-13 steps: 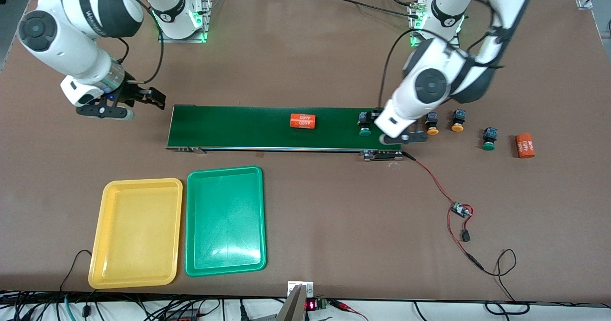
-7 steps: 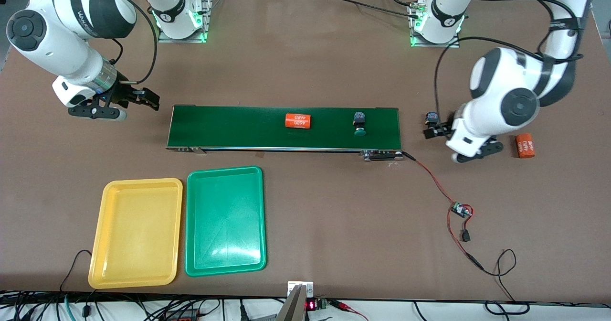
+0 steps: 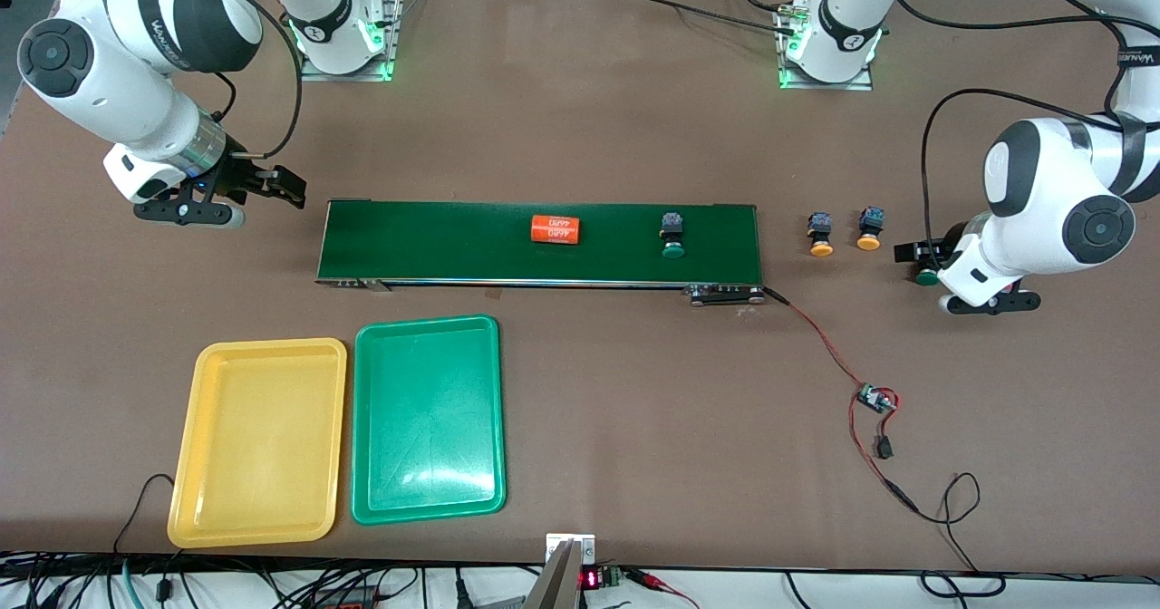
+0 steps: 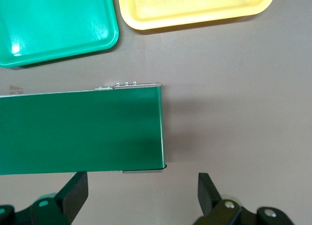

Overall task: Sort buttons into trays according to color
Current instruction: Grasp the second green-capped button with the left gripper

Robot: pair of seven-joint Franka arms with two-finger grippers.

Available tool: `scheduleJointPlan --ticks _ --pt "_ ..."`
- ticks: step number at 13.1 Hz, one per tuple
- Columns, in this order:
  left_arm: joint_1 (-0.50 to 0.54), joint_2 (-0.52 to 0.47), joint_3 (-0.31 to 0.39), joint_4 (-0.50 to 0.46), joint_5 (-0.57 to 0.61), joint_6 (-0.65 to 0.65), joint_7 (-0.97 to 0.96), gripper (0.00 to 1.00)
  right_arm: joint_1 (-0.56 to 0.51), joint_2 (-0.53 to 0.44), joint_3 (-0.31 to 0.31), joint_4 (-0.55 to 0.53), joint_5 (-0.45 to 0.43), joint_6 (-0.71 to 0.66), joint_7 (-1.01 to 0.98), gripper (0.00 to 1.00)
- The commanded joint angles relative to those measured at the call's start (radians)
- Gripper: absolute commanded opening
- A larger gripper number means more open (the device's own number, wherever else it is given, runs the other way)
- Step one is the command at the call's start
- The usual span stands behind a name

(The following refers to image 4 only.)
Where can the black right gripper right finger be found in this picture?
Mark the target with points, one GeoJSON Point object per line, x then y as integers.
{"type": "Point", "coordinates": [212, 210]}

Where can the yellow plastic tray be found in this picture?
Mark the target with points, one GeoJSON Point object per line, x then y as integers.
{"type": "Point", "coordinates": [195, 7]}

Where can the green conveyor belt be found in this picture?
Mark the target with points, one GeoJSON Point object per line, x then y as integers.
{"type": "Point", "coordinates": [80, 129]}

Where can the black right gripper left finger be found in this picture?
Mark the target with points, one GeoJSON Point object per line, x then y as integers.
{"type": "Point", "coordinates": [73, 200]}

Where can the green plastic tray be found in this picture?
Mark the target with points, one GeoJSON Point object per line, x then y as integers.
{"type": "Point", "coordinates": [53, 22]}

